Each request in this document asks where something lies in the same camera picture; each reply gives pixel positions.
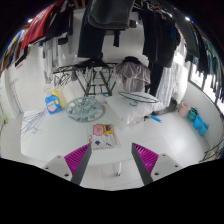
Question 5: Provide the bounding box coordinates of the black bag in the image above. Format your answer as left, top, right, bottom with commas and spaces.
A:
163, 99, 178, 116

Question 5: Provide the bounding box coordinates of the black folding drying rack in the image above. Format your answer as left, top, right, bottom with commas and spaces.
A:
52, 61, 118, 98

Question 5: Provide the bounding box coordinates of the small blue tool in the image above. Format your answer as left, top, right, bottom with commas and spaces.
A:
150, 114, 163, 124

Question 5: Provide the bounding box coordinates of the white striped hanging cloth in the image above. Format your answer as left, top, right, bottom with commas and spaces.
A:
155, 64, 183, 109

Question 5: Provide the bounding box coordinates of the pink bucket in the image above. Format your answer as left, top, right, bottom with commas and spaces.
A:
178, 102, 192, 118

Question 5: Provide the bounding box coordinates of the white table leg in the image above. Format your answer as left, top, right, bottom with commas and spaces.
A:
114, 160, 123, 177

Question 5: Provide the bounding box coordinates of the grey shirt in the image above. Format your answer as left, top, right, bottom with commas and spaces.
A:
113, 61, 152, 93

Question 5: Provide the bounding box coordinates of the teal bucket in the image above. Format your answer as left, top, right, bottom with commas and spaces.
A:
186, 107, 199, 123

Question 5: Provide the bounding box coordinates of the row of hanging clothes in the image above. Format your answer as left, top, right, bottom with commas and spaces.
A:
1, 0, 224, 104

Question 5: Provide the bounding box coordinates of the dark hoop hanger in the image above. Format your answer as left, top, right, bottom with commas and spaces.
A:
117, 90, 160, 107

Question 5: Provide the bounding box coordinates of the blue detergent bottle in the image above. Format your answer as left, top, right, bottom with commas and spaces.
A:
44, 93, 64, 116

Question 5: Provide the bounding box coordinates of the black wire rack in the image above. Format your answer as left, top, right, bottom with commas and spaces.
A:
199, 139, 224, 163

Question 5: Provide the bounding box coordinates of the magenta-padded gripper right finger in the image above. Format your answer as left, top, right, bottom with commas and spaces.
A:
131, 142, 184, 186

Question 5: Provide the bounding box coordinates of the pale green round clip hanger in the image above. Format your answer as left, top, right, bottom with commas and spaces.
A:
64, 96, 102, 123

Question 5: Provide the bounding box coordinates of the white pillow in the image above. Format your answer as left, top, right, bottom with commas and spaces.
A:
104, 92, 166, 126

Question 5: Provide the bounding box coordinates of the red sports jersey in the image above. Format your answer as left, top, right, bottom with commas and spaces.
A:
20, 1, 64, 51

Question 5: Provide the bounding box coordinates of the cartoon print towel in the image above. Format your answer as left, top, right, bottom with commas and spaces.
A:
88, 123, 120, 150

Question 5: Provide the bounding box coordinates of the bundle of wire clothes hangers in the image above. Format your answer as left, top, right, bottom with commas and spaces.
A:
20, 108, 48, 141

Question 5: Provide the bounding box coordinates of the blue bucket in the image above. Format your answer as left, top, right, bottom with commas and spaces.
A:
192, 114, 204, 130
198, 122, 210, 137

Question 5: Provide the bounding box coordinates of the yellow bottle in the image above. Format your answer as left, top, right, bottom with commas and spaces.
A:
51, 89, 65, 108

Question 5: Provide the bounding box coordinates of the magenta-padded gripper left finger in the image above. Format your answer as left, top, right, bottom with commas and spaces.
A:
42, 143, 92, 186

